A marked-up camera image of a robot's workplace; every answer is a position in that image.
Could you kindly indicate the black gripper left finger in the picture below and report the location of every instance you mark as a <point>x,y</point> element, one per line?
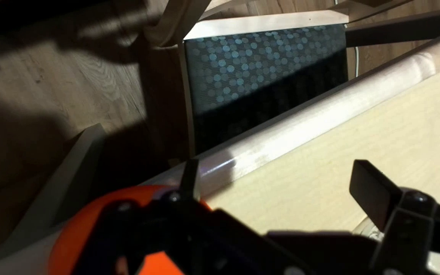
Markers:
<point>190,178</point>

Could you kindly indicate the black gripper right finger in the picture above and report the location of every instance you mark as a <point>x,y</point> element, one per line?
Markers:
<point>375,193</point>

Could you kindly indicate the round orange lid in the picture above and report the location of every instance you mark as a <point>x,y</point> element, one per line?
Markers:
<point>72,239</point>

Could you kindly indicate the dark patterned seat cushion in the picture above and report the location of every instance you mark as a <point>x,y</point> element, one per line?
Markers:
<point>266,77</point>

